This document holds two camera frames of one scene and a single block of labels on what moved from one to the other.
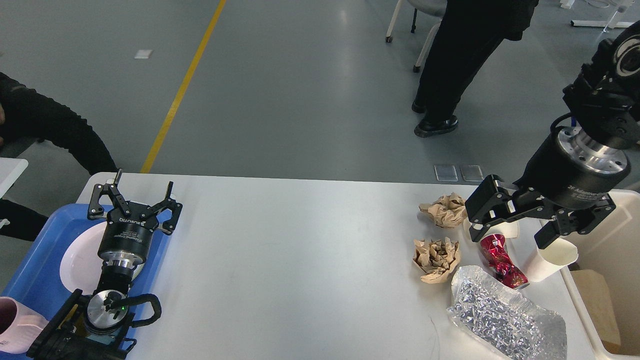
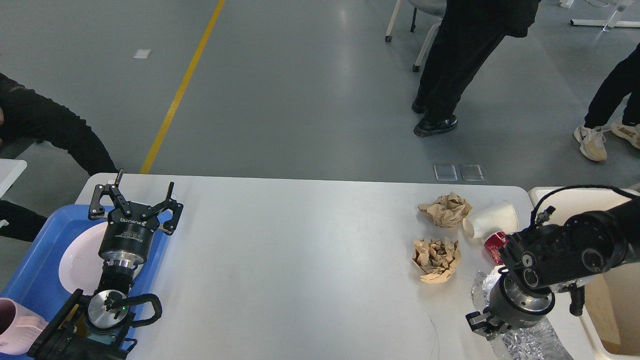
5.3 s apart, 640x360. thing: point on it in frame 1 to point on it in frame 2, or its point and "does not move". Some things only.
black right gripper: x=570 y=171 to x=514 y=308
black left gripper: x=127 y=241 does not move
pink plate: x=82 y=266 does not move
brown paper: x=435 y=258 does not move
